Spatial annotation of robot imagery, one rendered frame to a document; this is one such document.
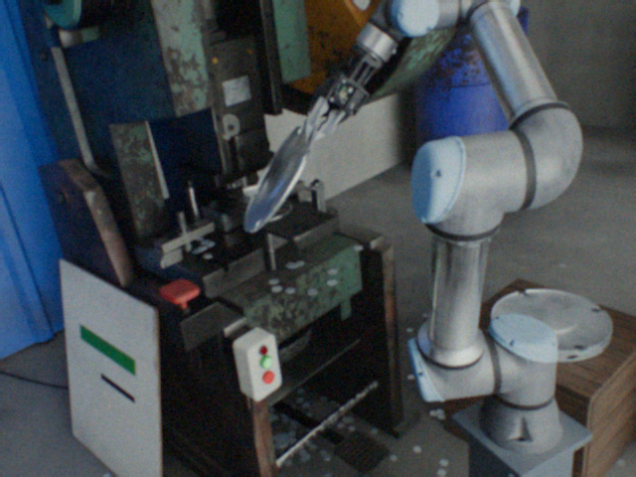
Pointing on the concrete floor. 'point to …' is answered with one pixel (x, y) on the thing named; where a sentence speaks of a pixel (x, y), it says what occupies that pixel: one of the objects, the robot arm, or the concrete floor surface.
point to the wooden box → (584, 391)
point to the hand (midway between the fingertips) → (311, 133)
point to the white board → (113, 373)
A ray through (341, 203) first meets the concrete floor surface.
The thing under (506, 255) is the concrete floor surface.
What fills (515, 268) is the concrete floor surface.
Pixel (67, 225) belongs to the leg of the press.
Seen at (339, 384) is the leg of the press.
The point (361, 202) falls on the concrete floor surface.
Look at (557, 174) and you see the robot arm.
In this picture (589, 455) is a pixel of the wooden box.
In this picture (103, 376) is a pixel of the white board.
